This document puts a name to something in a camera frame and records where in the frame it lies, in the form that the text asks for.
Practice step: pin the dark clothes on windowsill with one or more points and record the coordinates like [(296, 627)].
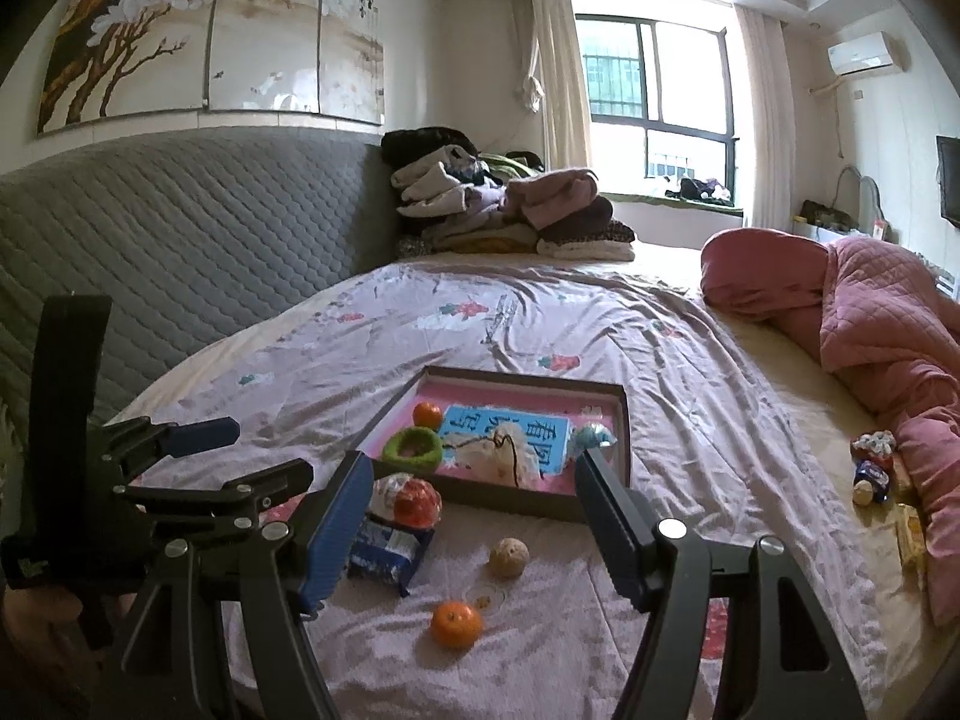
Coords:
[(697, 187)]

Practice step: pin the small blue doll toy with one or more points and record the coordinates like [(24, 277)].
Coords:
[(870, 480)]

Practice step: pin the red and white snack bag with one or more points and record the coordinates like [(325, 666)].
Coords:
[(412, 502)]

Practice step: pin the pink and blue book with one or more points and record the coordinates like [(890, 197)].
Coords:
[(510, 401)]

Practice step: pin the grey quilted headboard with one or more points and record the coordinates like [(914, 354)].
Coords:
[(187, 240)]

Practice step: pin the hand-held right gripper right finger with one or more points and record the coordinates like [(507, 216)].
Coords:
[(607, 532)]

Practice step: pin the window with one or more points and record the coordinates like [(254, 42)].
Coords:
[(615, 67)]

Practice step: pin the cream curtain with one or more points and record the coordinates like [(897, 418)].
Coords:
[(765, 127), (559, 75)]

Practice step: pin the strawberry print bed sheet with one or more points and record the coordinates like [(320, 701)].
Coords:
[(600, 330)]

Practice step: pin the blossom tree wall painting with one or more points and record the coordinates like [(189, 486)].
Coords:
[(225, 37)]

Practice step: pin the small red white plush toy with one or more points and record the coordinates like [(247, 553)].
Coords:
[(874, 444)]

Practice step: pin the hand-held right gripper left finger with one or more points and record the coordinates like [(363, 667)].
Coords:
[(337, 532)]

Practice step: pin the wall television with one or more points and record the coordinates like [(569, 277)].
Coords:
[(951, 180)]

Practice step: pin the white scrunchie with black trim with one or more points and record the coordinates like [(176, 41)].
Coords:
[(499, 457)]

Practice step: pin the shallow grey cardboard box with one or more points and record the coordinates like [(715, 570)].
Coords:
[(510, 504)]

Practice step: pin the white air conditioner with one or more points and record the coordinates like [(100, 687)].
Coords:
[(862, 54)]

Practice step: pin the white curtain tassel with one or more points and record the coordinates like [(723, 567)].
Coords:
[(532, 86)]

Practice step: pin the white oval mirror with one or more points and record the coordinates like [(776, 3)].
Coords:
[(870, 199)]

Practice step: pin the pink quilt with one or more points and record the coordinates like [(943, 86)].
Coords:
[(885, 315)]

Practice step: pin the pile of folded clothes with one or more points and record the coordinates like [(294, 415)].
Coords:
[(525, 202)]

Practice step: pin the blue snack packet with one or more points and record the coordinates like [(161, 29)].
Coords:
[(386, 551)]

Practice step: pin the orange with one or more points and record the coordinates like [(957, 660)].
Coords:
[(427, 414), (455, 625)]

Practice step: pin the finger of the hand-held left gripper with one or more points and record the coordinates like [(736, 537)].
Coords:
[(202, 435), (255, 484)]

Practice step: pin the yellow packet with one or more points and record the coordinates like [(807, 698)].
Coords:
[(911, 536)]

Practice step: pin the dark bag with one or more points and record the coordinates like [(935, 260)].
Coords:
[(825, 214)]

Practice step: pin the walnut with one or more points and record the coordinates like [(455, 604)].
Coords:
[(508, 558)]

